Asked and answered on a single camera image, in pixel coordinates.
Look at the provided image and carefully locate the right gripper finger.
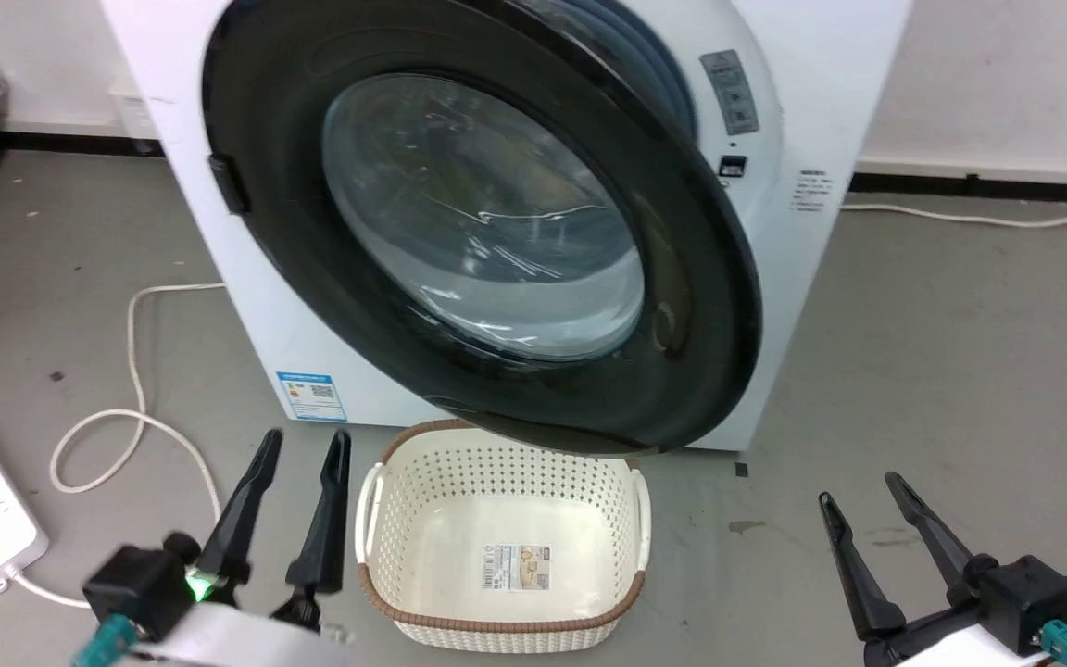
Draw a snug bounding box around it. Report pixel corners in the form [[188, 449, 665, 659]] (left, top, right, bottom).
[[885, 472, 997, 609], [818, 492, 906, 643]]

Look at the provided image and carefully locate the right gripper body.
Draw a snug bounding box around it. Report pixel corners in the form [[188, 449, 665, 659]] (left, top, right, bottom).
[[862, 598, 1053, 667]]

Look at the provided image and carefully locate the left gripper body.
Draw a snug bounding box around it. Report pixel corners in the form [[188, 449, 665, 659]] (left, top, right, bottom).
[[140, 573, 355, 667]]

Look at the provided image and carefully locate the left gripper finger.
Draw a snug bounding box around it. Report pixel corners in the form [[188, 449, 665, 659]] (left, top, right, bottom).
[[287, 431, 353, 597], [195, 428, 284, 586]]

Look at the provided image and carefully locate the black round washing machine door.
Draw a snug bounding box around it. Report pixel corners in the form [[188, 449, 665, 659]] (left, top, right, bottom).
[[201, 0, 764, 458]]

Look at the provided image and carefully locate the white front-load washing machine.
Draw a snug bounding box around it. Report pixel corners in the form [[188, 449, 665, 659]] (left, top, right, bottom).
[[98, 0, 912, 455]]

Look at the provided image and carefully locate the blue energy label sticker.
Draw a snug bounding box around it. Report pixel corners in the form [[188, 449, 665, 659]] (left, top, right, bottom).
[[275, 371, 348, 424]]

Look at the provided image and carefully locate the cream perforated laundry basket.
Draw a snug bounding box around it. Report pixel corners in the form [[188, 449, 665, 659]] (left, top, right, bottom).
[[354, 419, 653, 655]]

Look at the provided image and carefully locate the basket product label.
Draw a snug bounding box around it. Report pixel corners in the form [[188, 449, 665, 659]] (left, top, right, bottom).
[[482, 543, 554, 593]]

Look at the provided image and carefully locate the small black text sticker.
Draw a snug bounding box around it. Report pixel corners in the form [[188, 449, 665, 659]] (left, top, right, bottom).
[[792, 169, 834, 213]]

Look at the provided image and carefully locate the grey warning sticker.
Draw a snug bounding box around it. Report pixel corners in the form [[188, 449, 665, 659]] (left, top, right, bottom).
[[699, 48, 761, 138]]

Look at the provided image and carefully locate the teal left cable connector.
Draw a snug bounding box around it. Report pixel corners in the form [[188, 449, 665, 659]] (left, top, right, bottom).
[[73, 615, 138, 667]]

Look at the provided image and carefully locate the white power cord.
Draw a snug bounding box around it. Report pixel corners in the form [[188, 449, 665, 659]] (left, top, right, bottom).
[[7, 282, 227, 611]]

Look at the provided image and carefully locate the thin white floor cable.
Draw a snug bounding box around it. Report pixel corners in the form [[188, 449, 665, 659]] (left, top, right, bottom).
[[841, 203, 1067, 229]]

